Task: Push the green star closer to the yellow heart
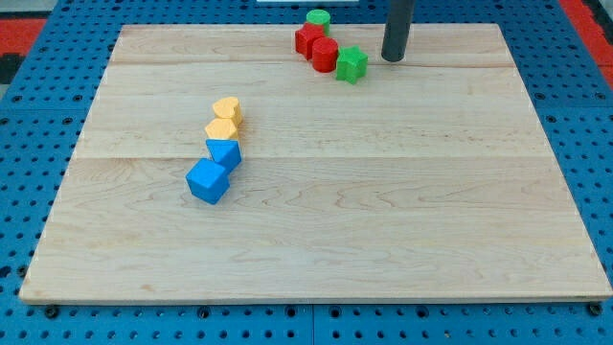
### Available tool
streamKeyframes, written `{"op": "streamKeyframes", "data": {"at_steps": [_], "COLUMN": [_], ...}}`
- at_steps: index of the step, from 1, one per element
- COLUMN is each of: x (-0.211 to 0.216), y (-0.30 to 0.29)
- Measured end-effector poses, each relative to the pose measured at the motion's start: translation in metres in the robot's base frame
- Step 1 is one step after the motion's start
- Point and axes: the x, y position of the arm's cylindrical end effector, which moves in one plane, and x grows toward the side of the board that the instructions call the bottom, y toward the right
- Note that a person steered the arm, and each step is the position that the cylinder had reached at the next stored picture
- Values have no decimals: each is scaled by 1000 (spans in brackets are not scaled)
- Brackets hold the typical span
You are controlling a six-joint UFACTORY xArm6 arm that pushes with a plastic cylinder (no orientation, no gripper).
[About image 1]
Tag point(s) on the wooden board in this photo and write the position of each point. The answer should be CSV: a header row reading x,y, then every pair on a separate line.
x,y
430,180

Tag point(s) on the green cylinder block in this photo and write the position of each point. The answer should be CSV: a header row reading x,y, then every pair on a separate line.
x,y
319,17

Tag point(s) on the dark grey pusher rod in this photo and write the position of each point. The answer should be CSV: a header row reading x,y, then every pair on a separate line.
x,y
397,29

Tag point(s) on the yellow heart block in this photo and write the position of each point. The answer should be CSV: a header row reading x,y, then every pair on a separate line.
x,y
228,108

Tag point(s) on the yellow pentagon block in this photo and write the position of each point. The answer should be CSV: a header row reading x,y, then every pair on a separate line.
x,y
223,129

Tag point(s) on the red hexagon block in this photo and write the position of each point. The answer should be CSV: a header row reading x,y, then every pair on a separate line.
x,y
305,37

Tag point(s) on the green star block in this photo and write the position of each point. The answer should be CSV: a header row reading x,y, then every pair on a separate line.
x,y
351,64

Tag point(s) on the blue cube block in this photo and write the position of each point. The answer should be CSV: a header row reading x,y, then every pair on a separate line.
x,y
208,181

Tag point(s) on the red cylinder block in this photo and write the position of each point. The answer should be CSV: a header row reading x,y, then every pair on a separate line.
x,y
324,54

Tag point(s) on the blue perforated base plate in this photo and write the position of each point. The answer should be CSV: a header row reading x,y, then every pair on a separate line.
x,y
45,107

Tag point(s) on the blue triangle block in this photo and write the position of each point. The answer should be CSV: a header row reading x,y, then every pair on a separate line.
x,y
225,152

